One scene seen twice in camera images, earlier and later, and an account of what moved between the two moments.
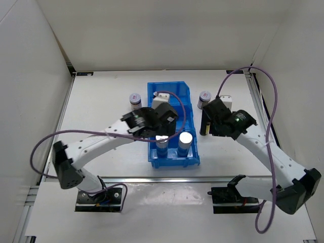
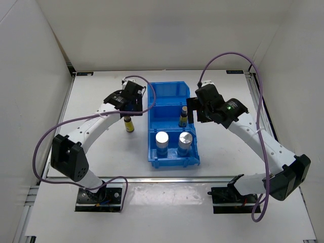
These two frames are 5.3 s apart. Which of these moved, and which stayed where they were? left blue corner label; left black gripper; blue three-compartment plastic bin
Moved: left black gripper
Stayed: blue three-compartment plastic bin; left blue corner label
